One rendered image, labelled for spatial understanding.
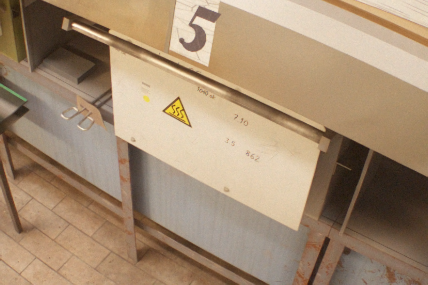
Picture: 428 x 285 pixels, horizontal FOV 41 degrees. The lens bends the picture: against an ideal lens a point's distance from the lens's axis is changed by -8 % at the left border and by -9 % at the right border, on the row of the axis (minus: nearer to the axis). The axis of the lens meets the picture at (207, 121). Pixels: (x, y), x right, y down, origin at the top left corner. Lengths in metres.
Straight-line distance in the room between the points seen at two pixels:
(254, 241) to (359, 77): 1.19
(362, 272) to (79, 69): 1.19
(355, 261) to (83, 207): 1.40
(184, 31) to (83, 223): 1.76
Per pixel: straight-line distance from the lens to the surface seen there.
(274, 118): 1.23
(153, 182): 2.21
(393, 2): 0.98
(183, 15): 1.13
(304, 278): 2.02
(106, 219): 2.79
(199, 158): 1.64
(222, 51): 1.11
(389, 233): 1.79
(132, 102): 1.67
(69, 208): 2.84
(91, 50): 2.27
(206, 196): 2.07
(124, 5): 1.21
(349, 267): 1.96
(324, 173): 1.61
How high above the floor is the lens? 2.23
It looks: 44 degrees down
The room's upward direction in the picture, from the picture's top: 4 degrees clockwise
